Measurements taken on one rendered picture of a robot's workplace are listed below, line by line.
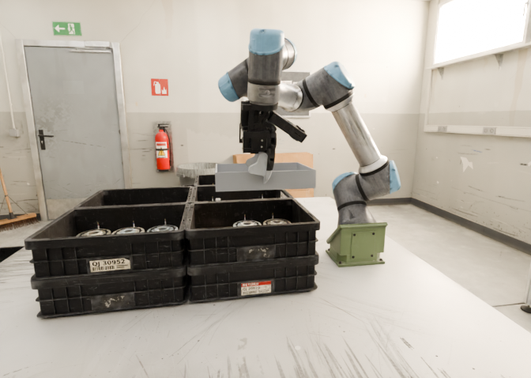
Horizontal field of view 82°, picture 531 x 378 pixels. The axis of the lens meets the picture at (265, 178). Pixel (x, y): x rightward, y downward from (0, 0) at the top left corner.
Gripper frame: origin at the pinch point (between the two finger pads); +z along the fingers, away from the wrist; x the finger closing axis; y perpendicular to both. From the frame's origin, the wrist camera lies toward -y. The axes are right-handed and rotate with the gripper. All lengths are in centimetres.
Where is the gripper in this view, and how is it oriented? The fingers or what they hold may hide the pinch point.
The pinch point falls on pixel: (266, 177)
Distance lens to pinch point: 81.5
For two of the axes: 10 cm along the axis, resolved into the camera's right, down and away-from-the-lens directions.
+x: 2.1, 4.5, -8.7
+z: -0.6, 8.9, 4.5
